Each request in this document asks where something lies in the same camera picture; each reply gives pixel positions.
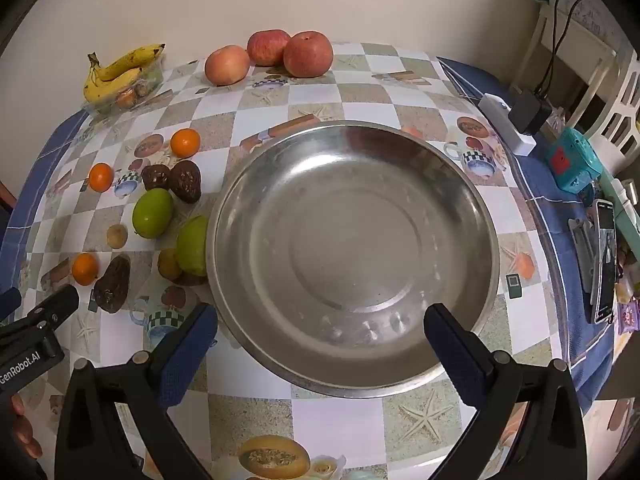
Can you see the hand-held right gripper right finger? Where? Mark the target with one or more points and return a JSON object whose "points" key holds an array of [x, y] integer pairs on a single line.
{"points": [[456, 360]]}

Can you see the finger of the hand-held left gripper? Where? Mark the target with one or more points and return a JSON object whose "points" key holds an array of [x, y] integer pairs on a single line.
{"points": [[52, 306], [9, 302]]}

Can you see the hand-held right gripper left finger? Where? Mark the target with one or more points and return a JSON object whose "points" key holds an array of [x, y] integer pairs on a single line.
{"points": [[184, 360]]}

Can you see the orange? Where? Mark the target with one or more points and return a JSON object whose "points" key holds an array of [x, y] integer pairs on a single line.
{"points": [[84, 268], [185, 142], [100, 177]]}

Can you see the long dark avocado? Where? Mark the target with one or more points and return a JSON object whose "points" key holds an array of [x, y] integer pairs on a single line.
{"points": [[112, 284]]}

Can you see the brown kiwi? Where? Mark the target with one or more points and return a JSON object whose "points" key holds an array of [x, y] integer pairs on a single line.
{"points": [[117, 236]]}

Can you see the green round fruit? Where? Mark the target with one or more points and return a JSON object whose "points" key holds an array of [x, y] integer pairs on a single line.
{"points": [[192, 246], [152, 212]]}

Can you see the large stainless steel bowl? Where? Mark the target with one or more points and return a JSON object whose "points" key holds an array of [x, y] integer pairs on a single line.
{"points": [[350, 240]]}

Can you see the small dark avocado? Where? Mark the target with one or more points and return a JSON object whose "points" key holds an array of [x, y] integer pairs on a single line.
{"points": [[155, 176]]}

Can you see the person's left hand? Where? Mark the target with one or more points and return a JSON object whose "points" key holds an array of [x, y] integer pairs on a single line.
{"points": [[26, 430]]}

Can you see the orange fruit beside bowl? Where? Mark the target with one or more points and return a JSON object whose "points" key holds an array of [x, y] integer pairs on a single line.
{"points": [[169, 263]]}

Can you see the checkered printed tablecloth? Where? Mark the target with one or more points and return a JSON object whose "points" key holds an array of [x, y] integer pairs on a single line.
{"points": [[310, 420]]}

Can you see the grey phone holder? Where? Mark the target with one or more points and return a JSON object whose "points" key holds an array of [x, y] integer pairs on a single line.
{"points": [[580, 250]]}

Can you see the smartphone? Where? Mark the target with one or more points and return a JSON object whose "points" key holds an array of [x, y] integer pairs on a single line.
{"points": [[602, 260]]}

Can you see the purple packet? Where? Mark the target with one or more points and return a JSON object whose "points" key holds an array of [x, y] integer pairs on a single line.
{"points": [[630, 316]]}

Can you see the small brown fruit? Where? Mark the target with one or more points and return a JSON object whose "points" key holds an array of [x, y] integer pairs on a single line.
{"points": [[125, 98], [143, 88]]}

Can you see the yellow banana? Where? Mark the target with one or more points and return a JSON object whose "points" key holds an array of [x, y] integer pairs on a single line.
{"points": [[107, 88], [131, 60]]}

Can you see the white power strip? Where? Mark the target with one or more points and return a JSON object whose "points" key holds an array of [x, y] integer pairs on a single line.
{"points": [[521, 144]]}

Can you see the clear plastic container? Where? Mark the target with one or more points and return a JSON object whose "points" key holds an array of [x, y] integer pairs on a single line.
{"points": [[147, 91]]}

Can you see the black power adapter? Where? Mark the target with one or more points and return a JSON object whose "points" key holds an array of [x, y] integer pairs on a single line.
{"points": [[528, 112]]}

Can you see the pale red apple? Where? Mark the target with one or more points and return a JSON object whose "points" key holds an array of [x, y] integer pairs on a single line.
{"points": [[227, 65]]}

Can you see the white chair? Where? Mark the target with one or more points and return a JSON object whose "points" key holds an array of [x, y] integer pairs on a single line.
{"points": [[625, 105]]}

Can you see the large red apple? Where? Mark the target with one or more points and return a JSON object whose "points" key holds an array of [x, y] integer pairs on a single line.
{"points": [[308, 54]]}

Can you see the teal toy camera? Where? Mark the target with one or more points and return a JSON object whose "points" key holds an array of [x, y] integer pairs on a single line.
{"points": [[575, 170]]}

